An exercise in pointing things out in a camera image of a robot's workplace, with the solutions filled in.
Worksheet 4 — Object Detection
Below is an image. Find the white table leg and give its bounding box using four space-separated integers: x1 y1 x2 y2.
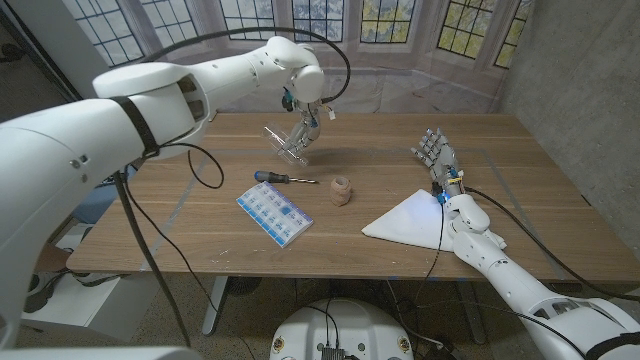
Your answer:
202 276 229 336

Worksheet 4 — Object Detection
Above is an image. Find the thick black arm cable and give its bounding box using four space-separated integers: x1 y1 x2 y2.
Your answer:
112 26 351 347
462 184 640 304

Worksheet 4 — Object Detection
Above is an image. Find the blue-handled screwdriver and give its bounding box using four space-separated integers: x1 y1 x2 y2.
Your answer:
253 170 319 185

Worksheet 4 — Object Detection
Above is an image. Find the white folded towel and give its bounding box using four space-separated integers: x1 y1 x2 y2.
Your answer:
361 188 507 254

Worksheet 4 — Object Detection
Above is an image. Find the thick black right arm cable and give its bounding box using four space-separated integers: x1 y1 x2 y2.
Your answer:
462 184 640 304

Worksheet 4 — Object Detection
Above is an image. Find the clear glass flask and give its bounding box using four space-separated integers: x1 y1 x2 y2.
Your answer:
262 122 311 168

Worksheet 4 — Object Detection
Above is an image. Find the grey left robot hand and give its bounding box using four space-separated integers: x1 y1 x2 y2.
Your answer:
279 102 324 156

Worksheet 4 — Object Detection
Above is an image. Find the blue white pill organizer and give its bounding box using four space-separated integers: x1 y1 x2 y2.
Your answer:
235 180 315 249

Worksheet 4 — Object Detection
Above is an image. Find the person bare leg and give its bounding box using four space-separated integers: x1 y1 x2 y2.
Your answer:
34 243 69 272

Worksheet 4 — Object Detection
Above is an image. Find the grey table leg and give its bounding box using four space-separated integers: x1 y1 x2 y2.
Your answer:
457 280 487 345

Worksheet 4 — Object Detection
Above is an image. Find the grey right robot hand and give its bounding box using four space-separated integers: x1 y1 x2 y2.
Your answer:
410 127 465 199

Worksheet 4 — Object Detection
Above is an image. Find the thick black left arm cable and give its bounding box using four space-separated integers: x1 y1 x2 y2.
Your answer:
112 26 351 347

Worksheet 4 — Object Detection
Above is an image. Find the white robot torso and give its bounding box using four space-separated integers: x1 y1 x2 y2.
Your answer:
269 298 415 360

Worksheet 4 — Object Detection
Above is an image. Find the printed window backdrop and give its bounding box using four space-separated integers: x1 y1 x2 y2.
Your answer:
62 0 534 116

